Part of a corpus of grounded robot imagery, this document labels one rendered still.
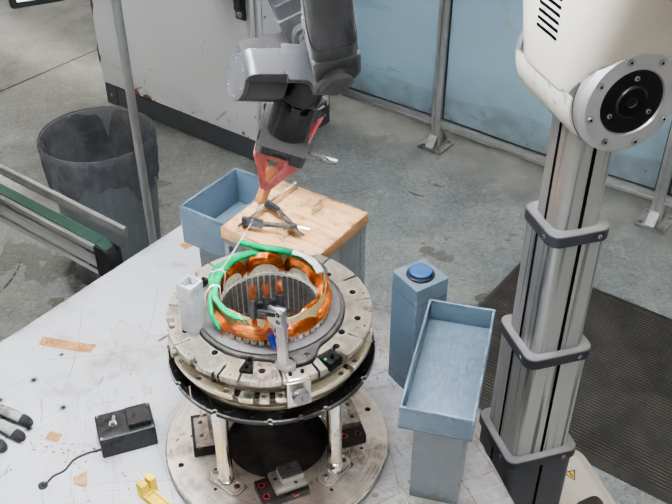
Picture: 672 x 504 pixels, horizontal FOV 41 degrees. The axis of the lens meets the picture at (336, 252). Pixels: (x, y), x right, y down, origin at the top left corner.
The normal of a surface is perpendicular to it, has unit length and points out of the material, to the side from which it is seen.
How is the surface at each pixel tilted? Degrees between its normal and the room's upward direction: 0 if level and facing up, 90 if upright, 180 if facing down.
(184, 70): 90
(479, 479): 0
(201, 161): 0
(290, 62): 40
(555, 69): 90
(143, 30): 90
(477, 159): 0
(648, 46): 109
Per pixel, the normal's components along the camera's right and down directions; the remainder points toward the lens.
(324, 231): 0.00, -0.80
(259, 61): 0.39, -0.33
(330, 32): 0.17, 0.91
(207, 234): -0.55, 0.50
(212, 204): 0.83, 0.33
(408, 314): -0.84, 0.33
